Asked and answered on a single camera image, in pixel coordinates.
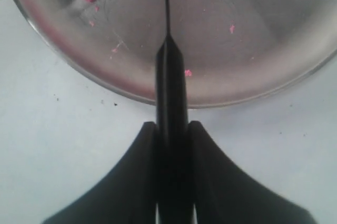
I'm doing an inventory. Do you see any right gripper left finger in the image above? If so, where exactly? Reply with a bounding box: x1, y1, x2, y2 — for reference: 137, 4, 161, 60
44, 122, 156, 223

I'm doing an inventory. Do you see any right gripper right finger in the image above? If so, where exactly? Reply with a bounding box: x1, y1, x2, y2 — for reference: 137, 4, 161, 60
189, 121, 312, 223

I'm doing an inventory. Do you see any black knife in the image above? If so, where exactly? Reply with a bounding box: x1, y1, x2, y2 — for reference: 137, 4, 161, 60
156, 0, 193, 223

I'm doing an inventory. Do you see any round steel plate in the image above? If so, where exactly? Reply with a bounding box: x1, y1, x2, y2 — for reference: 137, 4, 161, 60
14, 0, 336, 108

